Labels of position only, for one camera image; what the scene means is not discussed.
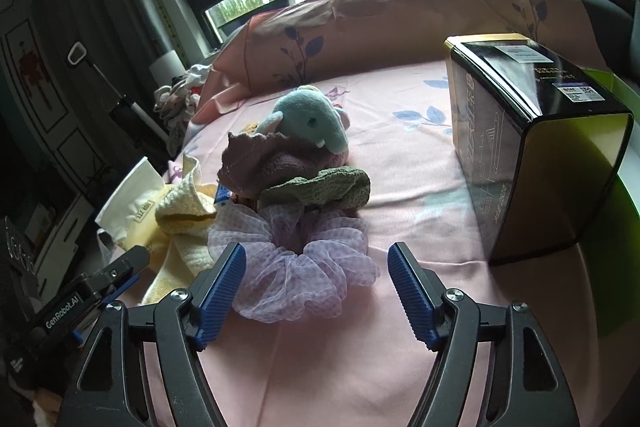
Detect green open storage box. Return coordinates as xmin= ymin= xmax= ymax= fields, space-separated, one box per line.
xmin=582 ymin=69 xmax=639 ymax=337

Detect pile of white clothes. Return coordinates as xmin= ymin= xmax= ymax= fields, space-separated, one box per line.
xmin=154 ymin=64 xmax=210 ymax=157

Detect pink floral pillow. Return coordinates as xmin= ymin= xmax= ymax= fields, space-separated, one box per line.
xmin=192 ymin=0 xmax=605 ymax=124

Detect white cylindrical bin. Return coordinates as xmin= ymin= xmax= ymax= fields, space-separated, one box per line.
xmin=149 ymin=50 xmax=186 ymax=87

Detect teal plush elephant toy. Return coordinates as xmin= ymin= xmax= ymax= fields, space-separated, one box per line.
xmin=256 ymin=86 xmax=350 ymax=155

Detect black and gold box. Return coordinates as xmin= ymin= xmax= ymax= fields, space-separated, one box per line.
xmin=445 ymin=34 xmax=634 ymax=265

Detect black stick vacuum cleaner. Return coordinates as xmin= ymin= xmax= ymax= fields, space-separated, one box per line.
xmin=67 ymin=41 xmax=168 ymax=144

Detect green knitted cloth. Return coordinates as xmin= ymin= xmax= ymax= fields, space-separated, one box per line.
xmin=258 ymin=166 xmax=371 ymax=211

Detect small blue carton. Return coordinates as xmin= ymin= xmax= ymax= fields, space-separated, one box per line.
xmin=214 ymin=185 xmax=232 ymax=207

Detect dark grey sofa cushion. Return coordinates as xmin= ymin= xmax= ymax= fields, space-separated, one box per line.
xmin=580 ymin=0 xmax=639 ymax=84

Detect long black planter box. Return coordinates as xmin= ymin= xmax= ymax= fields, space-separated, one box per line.
xmin=207 ymin=0 xmax=295 ymax=37

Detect lilac mesh scrunchie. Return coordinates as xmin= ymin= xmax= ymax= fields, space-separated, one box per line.
xmin=208 ymin=202 xmax=380 ymax=323

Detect pink floral bed sheet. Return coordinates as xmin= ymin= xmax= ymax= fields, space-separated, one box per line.
xmin=200 ymin=62 xmax=639 ymax=426

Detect yellow terry towel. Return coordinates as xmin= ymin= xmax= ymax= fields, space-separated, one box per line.
xmin=116 ymin=156 xmax=217 ymax=305

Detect white tissue pack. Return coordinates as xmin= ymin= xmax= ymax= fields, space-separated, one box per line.
xmin=96 ymin=157 xmax=165 ymax=247

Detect mauve brown knitted cloth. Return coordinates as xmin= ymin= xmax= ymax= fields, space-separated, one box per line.
xmin=218 ymin=132 xmax=349 ymax=198

